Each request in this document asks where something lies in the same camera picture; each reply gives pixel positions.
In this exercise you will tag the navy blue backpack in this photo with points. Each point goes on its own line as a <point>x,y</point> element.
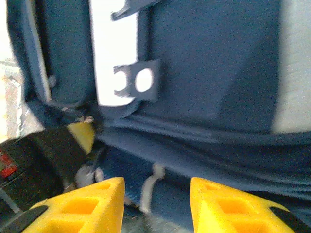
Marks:
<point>206,85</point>

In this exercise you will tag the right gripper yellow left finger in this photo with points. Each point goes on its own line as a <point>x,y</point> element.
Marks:
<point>85,213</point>

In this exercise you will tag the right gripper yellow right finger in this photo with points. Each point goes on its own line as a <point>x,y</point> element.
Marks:
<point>230,213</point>

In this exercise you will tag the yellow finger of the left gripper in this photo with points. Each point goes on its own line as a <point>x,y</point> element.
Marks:
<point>73,145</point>

